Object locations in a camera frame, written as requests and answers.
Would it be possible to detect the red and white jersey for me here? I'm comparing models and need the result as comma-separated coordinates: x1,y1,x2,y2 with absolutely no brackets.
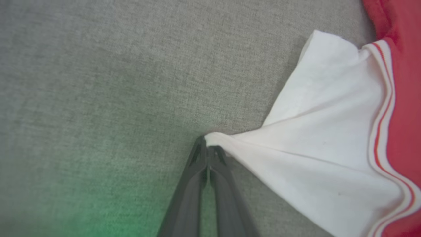
205,0,421,237

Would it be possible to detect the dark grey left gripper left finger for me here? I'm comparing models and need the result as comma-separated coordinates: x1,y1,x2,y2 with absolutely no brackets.
157,136,208,237

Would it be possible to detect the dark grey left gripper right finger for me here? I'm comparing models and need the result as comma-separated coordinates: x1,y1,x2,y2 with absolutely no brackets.
208,146,259,237

